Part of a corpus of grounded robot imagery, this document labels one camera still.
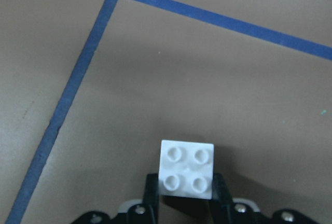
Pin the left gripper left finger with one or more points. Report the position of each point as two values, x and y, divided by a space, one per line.
151 195

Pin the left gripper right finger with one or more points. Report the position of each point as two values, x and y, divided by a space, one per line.
221 200

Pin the white block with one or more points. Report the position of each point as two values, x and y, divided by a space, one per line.
186 169

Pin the brown paper mat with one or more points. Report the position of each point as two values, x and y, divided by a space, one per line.
118 79

